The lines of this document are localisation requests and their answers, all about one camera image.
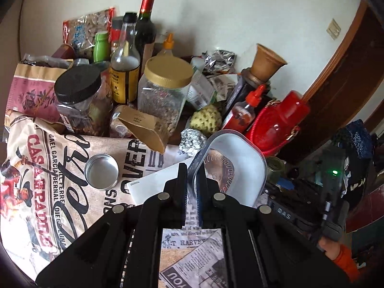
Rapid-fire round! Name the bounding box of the yellow-lid plastic jar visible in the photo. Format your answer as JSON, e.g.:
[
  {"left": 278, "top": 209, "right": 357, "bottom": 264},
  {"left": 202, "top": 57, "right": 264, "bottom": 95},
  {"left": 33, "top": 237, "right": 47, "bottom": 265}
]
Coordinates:
[{"left": 137, "top": 55, "right": 194, "bottom": 137}]

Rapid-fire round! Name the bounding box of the red sauce bottle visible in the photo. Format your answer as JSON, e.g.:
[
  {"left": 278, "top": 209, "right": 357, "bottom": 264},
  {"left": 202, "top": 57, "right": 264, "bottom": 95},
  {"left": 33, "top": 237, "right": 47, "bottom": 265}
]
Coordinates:
[{"left": 222, "top": 84, "right": 267, "bottom": 132}]

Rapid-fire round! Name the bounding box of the crumpled foil wrapper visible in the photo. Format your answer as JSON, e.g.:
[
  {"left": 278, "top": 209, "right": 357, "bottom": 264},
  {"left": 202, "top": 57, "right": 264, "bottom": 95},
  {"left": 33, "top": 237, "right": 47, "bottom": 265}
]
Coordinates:
[{"left": 202, "top": 49, "right": 237, "bottom": 74}]

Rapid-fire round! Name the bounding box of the blue and white container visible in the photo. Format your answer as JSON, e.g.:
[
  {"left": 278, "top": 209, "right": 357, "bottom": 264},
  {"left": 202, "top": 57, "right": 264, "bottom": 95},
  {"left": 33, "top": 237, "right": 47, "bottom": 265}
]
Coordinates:
[{"left": 187, "top": 130, "right": 267, "bottom": 209}]

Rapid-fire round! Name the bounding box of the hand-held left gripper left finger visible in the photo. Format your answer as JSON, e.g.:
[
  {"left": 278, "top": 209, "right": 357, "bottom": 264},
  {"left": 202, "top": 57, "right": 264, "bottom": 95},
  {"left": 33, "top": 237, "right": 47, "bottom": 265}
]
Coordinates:
[{"left": 35, "top": 162, "right": 189, "bottom": 288}]

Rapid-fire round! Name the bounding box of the pink paper bag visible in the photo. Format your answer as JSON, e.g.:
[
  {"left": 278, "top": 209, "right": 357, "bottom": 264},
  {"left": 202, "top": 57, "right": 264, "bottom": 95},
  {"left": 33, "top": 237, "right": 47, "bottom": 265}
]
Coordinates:
[{"left": 6, "top": 61, "right": 74, "bottom": 123}]

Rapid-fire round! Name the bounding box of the printed tablecloth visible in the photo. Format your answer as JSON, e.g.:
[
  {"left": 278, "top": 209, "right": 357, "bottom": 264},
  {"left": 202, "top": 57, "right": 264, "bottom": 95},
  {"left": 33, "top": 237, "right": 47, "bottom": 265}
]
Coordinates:
[{"left": 0, "top": 111, "right": 228, "bottom": 288}]

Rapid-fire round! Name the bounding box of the custard apple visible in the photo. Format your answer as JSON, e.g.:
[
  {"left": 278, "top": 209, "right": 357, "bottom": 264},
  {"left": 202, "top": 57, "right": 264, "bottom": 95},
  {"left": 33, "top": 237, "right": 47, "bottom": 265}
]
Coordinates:
[{"left": 190, "top": 105, "right": 223, "bottom": 132}]

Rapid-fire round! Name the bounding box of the orange-cap squeeze bottle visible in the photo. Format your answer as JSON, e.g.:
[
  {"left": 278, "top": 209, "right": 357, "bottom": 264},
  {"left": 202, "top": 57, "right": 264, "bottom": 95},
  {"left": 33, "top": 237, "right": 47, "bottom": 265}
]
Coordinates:
[{"left": 157, "top": 33, "right": 176, "bottom": 57}]

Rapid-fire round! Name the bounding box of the brown paper pouch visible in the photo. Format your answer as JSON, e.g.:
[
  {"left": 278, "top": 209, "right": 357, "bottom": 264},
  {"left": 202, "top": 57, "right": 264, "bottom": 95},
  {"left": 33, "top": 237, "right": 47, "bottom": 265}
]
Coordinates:
[{"left": 115, "top": 105, "right": 170, "bottom": 153}]

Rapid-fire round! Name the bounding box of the dark wine bottle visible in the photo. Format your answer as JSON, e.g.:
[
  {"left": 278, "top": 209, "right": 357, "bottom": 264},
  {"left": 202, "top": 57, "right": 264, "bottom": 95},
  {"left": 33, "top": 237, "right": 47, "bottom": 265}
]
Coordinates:
[{"left": 133, "top": 0, "right": 158, "bottom": 66}]

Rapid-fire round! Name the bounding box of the light switch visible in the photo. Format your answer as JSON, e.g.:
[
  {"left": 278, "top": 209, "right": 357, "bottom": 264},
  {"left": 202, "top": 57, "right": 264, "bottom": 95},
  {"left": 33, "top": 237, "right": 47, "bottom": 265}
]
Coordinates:
[{"left": 326, "top": 18, "right": 342, "bottom": 39}]

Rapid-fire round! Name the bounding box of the black-lid plastic jar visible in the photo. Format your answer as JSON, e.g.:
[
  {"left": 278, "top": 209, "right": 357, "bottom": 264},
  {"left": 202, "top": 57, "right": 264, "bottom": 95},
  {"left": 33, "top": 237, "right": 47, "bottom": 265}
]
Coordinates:
[{"left": 54, "top": 64, "right": 113, "bottom": 137}]

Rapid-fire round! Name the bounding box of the glass jar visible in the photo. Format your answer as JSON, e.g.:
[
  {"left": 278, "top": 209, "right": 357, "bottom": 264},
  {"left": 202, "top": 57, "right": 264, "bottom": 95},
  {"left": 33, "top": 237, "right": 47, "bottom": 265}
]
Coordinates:
[{"left": 265, "top": 156, "right": 287, "bottom": 183}]

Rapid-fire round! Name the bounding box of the clear bottle yellow label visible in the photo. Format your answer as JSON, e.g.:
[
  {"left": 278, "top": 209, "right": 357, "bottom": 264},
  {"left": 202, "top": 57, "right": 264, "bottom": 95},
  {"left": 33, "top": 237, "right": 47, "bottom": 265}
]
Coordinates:
[{"left": 109, "top": 12, "right": 141, "bottom": 104}]

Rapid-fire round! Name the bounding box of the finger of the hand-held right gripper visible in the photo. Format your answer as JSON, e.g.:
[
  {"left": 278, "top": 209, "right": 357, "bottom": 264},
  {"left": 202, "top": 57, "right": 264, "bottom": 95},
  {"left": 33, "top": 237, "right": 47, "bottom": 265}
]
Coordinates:
[{"left": 271, "top": 178, "right": 304, "bottom": 192}]

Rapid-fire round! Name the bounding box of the brown clay vase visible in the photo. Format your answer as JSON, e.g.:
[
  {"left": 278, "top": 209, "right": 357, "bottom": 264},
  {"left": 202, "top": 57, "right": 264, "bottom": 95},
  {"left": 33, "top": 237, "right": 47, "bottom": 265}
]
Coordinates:
[{"left": 250, "top": 43, "right": 288, "bottom": 83}]

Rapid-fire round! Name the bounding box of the red thermos flask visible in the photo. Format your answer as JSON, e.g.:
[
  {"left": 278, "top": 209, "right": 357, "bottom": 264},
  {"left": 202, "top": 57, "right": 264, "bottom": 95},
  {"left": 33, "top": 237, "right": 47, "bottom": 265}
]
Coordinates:
[{"left": 244, "top": 90, "right": 311, "bottom": 156}]

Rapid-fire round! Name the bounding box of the red can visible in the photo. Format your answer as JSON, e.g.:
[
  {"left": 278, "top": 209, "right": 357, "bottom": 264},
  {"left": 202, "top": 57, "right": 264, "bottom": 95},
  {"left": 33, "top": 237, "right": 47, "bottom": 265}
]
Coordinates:
[{"left": 110, "top": 16, "right": 126, "bottom": 44}]

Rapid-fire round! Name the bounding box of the foil ball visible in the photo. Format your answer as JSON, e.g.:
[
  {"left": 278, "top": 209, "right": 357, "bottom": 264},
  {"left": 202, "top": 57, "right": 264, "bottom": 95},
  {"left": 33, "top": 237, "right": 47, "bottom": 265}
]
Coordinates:
[{"left": 179, "top": 128, "right": 208, "bottom": 157}]

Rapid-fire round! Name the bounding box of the round metal tin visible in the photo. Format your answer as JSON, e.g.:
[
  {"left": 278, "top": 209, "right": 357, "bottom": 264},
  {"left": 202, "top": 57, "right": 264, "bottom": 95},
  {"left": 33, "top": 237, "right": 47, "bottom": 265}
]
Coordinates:
[{"left": 84, "top": 153, "right": 120, "bottom": 190}]

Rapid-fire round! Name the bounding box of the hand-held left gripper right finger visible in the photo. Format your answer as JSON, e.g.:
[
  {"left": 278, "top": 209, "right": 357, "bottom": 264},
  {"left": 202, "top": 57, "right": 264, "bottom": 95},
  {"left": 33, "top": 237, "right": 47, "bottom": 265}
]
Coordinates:
[{"left": 195, "top": 166, "right": 351, "bottom": 288}]

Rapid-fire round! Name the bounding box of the white medicine box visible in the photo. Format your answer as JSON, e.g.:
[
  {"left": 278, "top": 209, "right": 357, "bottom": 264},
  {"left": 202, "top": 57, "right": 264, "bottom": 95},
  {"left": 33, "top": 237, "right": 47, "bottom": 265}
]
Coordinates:
[{"left": 186, "top": 72, "right": 216, "bottom": 111}]

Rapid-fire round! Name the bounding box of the person's right forearm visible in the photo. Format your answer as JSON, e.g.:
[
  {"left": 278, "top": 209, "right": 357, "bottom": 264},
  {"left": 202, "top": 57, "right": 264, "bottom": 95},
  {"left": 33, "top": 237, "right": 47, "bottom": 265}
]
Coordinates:
[{"left": 325, "top": 244, "right": 360, "bottom": 282}]

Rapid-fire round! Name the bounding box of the dark wooden door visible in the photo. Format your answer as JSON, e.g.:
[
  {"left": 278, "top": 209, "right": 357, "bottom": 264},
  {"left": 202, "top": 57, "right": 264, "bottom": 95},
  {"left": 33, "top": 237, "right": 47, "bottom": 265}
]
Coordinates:
[{"left": 300, "top": 0, "right": 384, "bottom": 168}]

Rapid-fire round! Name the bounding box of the blue patterned cloth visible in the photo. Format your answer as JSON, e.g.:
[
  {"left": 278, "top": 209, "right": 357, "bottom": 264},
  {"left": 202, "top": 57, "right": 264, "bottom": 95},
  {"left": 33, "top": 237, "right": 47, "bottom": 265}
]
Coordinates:
[{"left": 331, "top": 120, "right": 377, "bottom": 159}]

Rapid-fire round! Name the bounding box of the person's right hand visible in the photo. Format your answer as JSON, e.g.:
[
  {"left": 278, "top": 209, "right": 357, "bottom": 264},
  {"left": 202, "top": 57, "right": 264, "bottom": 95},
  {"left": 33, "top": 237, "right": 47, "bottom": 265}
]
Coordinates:
[{"left": 318, "top": 236, "right": 342, "bottom": 259}]

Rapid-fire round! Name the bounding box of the green bottle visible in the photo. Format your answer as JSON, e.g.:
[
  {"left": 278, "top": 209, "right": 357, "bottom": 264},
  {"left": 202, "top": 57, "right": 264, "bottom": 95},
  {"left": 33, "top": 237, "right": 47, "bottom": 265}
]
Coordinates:
[{"left": 93, "top": 31, "right": 111, "bottom": 63}]

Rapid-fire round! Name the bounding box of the white flat box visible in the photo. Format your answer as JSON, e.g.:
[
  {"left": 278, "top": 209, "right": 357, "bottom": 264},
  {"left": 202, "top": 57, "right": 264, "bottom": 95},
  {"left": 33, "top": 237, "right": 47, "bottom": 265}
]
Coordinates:
[{"left": 130, "top": 163, "right": 192, "bottom": 207}]

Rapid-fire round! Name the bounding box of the red snack bag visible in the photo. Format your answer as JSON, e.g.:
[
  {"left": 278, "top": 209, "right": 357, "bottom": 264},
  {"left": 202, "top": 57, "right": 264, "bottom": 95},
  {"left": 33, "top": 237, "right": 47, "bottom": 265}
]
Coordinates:
[{"left": 62, "top": 7, "right": 116, "bottom": 60}]

